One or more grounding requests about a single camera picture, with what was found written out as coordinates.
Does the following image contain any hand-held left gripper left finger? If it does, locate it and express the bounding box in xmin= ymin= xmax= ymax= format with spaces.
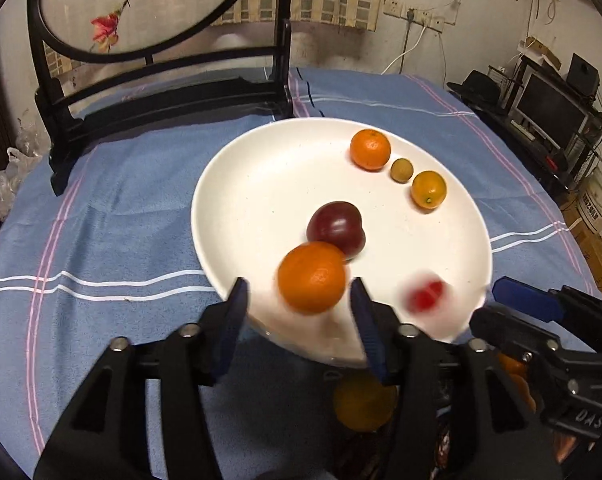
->
xmin=33 ymin=277 xmax=252 ymax=480

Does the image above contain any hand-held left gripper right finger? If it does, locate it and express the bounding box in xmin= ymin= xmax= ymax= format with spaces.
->
xmin=350 ymin=276 xmax=564 ymax=480

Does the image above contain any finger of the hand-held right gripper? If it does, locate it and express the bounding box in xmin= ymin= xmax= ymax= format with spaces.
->
xmin=470 ymin=307 xmax=589 ymax=401
xmin=492 ymin=277 xmax=602 ymax=336

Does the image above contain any mandarin orange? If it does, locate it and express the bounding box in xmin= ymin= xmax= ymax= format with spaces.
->
xmin=498 ymin=352 xmax=536 ymax=411
xmin=350 ymin=129 xmax=392 ymax=171

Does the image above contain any red tomato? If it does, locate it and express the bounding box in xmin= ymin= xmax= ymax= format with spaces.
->
xmin=398 ymin=271 xmax=454 ymax=317

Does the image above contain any yellow orange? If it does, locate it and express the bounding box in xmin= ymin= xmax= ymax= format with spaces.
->
xmin=333 ymin=377 xmax=399 ymax=432

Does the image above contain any large orange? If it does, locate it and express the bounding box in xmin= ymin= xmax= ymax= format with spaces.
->
xmin=278 ymin=241 xmax=346 ymax=315

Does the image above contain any large dark red plum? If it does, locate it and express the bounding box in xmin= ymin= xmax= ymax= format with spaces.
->
xmin=306 ymin=201 xmax=366 ymax=261

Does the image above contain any white plate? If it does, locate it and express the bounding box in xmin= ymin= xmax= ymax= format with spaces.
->
xmin=191 ymin=117 xmax=492 ymax=368

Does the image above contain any small yellow-orange citrus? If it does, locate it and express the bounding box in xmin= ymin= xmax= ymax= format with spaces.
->
xmin=412 ymin=170 xmax=448 ymax=210

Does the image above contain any large cardboard box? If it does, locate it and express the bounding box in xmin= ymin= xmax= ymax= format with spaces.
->
xmin=563 ymin=205 xmax=602 ymax=306

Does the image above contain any white bucket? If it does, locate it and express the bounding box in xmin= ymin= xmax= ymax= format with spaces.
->
xmin=576 ymin=167 xmax=602 ymax=233

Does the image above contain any blue striped tablecloth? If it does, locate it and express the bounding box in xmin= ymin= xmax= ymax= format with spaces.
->
xmin=0 ymin=66 xmax=602 ymax=480

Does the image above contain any black shelf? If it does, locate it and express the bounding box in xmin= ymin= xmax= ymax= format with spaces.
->
xmin=473 ymin=55 xmax=602 ymax=191

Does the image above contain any computer monitor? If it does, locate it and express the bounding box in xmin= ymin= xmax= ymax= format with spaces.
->
xmin=511 ymin=71 xmax=589 ymax=148

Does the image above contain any black hat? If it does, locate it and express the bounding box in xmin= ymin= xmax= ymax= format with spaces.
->
xmin=447 ymin=71 xmax=502 ymax=106

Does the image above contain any round embroidered screen black stand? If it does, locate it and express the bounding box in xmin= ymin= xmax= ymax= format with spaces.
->
xmin=27 ymin=0 xmax=294 ymax=197

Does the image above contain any black speaker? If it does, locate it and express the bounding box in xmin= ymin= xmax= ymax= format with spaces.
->
xmin=567 ymin=53 xmax=602 ymax=96

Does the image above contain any small cardboard box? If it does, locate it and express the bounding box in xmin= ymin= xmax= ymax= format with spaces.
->
xmin=523 ymin=36 xmax=562 ymax=68

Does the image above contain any clear plastic bag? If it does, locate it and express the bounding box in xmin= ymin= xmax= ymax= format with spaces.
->
xmin=0 ymin=147 xmax=42 ymax=221

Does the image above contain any white cable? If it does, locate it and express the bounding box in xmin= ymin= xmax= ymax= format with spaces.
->
xmin=381 ymin=24 xmax=428 ymax=74

